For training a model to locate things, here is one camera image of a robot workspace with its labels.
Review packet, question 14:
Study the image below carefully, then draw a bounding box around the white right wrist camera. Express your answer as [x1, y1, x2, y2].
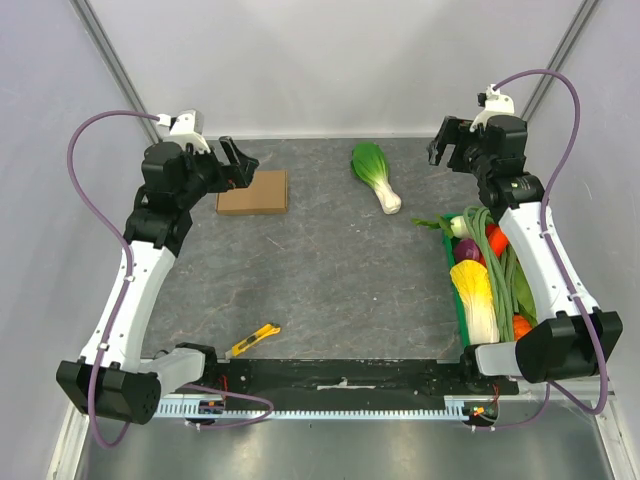
[469, 84, 515, 132]

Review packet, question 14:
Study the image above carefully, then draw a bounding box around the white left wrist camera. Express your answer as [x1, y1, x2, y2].
[155, 109, 211, 154]

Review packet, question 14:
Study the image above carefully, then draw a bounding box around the green bok choy toy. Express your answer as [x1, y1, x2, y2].
[350, 142, 402, 215]

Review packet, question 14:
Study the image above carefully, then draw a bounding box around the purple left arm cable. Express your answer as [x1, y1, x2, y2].
[67, 110, 162, 448]

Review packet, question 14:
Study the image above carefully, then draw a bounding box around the aluminium frame rail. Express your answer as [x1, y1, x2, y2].
[48, 385, 639, 479]

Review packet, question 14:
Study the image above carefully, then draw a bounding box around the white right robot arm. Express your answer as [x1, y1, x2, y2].
[428, 115, 623, 394]

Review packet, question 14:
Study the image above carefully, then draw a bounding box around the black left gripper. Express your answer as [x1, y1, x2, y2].
[176, 136, 258, 207]

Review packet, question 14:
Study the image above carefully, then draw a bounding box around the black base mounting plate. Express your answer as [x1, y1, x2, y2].
[197, 359, 519, 410]

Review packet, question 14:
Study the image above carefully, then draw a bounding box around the orange carrot toy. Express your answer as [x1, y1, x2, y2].
[486, 224, 509, 258]

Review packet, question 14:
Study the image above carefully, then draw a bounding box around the yellow napa cabbage toy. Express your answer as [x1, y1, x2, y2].
[450, 260, 500, 345]

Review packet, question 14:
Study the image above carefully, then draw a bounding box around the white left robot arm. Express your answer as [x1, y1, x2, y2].
[56, 136, 259, 425]

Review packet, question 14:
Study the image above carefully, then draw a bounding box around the orange pumpkin toy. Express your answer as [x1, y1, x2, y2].
[512, 314, 533, 341]

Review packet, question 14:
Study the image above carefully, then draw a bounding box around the green long beans bundle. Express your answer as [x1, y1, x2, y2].
[462, 206, 515, 342]

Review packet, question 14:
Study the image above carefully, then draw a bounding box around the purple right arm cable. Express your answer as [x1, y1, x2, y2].
[469, 68, 615, 434]

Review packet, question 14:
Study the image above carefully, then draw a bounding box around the yellow utility knife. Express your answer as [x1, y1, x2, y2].
[225, 323, 281, 360]

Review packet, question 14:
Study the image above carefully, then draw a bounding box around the green leaf vegetable toy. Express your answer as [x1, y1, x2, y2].
[512, 262, 538, 327]

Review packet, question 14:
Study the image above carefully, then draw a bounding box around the blue slotted cable duct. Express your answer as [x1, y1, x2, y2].
[154, 394, 499, 423]

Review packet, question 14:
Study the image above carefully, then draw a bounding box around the purple onion toy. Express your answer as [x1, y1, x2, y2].
[453, 238, 482, 264]

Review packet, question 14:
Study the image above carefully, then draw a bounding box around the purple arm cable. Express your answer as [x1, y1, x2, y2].
[67, 110, 162, 448]
[469, 68, 615, 434]

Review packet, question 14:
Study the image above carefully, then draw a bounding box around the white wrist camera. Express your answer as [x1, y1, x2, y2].
[469, 84, 515, 132]
[155, 109, 211, 154]

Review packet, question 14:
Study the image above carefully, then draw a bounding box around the green plastic basket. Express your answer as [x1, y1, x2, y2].
[441, 213, 531, 351]

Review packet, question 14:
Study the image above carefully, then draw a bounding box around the brown cardboard express box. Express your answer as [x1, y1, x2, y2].
[216, 170, 288, 216]

